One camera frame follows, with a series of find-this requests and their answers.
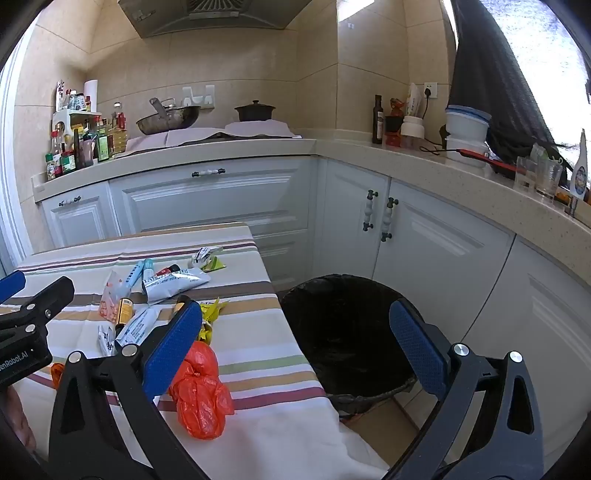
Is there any white wall holder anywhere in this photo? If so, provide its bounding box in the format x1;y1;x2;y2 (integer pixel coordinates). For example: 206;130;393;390
181;84;216;110

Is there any person's left forearm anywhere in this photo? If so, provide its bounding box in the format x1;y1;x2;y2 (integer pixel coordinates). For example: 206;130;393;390
0;385;38;457

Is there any small yellow black bottle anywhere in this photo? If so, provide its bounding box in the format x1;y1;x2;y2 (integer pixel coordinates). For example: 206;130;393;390
115;298;135;334

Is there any light blue stick sachet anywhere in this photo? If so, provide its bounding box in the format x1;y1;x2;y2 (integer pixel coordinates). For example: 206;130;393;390
123;260;145;289

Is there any white standing bag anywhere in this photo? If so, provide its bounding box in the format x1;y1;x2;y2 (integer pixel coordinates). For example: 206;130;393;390
406;83;424;119

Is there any dark metal wok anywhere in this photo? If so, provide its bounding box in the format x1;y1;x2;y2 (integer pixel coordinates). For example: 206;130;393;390
135;97;202;136

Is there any orange plastic bag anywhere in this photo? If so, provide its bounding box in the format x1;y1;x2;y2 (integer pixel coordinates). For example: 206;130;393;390
168;340;236;440

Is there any black lidded pot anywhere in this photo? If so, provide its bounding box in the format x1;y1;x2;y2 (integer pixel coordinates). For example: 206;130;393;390
234;100;276;123

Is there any cluster of condiment bottles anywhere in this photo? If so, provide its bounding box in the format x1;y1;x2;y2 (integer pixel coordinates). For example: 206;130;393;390
45;79;130;182

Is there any white plastic container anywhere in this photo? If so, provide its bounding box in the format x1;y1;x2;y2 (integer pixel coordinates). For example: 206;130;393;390
444;136;491;167

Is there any white spice shelf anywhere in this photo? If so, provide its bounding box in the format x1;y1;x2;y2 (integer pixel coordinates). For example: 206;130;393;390
52;110;103;139

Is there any black bagged waste bin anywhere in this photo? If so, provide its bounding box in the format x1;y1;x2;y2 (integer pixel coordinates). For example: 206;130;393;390
278;274;426;419

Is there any clear orange-dotted plastic bag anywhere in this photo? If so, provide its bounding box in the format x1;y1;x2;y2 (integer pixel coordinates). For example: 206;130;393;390
99;270;134;324

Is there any black power cable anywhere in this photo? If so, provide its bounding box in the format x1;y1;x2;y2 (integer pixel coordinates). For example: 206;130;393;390
418;95;459;158

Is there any white cabinet door handle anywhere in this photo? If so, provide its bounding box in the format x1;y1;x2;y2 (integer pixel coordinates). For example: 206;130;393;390
381;197;399;242
363;189;379;232

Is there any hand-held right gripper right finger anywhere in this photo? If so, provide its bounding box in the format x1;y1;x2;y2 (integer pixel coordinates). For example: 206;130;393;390
383;299;546;480

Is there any dark glass oil bottle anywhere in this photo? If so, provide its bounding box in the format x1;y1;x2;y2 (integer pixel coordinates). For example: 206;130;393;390
372;95;385;145

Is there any white jar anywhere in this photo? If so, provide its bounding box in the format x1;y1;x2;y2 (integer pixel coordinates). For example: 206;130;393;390
400;115;426;150

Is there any white container with blue lid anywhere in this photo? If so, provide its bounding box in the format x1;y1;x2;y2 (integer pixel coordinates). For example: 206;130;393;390
445;105;492;143

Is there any clear glass cup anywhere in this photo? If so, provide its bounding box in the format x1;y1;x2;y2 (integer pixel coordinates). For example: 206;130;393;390
536;159;565;200
514;156;539;193

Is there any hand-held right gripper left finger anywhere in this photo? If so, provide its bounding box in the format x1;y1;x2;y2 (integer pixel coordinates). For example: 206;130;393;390
48;295;218;480

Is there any black cup with red packets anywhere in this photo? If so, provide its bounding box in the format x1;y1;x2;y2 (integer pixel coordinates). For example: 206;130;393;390
385;98;407;148

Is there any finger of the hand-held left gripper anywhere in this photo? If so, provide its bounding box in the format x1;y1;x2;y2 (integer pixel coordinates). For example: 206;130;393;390
0;276;75;344
0;270;27;304

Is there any white foil snack bag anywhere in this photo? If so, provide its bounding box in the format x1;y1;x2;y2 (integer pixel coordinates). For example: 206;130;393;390
141;268;212;305

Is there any small white torn packet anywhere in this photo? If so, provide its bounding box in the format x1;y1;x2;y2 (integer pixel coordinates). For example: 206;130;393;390
96;323;116;356

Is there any red handled utensil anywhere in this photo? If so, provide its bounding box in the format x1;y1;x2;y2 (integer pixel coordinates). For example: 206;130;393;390
457;148;527;175

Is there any dark hanging cloth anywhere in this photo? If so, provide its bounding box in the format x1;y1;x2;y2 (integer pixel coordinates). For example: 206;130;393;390
450;0;562;177

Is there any small white squeezed tube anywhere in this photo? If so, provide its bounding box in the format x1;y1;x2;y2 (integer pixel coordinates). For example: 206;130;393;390
115;307;160;347

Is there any steel range hood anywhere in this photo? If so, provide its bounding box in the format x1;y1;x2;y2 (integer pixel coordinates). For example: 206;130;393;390
117;0;315;39

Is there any crumpled white paper packet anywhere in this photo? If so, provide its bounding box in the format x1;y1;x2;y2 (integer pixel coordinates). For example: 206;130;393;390
190;247;219;268

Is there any white stove cover cloth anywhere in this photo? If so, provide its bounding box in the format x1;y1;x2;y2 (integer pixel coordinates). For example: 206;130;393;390
124;119;303;156

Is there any white kitchen cabinet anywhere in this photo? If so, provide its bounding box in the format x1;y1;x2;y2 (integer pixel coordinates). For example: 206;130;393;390
39;154;591;462

